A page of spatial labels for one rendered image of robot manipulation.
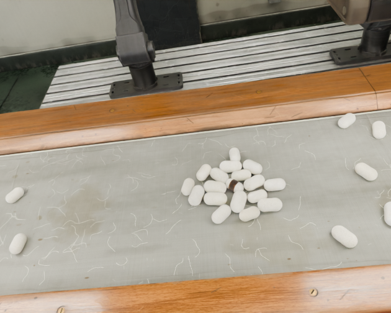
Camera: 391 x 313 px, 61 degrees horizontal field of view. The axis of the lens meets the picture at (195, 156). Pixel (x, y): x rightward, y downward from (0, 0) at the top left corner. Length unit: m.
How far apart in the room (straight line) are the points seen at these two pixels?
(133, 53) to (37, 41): 2.02
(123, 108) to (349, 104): 0.44
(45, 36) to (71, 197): 2.24
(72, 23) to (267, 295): 2.45
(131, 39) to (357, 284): 0.66
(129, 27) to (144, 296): 0.60
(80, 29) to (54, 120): 1.96
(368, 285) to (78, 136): 0.55
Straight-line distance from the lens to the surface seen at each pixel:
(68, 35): 2.72
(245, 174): 0.54
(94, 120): 0.71
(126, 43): 0.84
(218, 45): 1.07
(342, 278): 0.45
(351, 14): 0.28
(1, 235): 0.63
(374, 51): 0.98
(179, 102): 0.69
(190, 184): 0.53
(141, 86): 0.90
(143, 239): 0.51
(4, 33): 2.88
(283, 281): 0.44
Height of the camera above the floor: 1.16
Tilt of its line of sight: 45 degrees down
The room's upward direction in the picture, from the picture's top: 11 degrees counter-clockwise
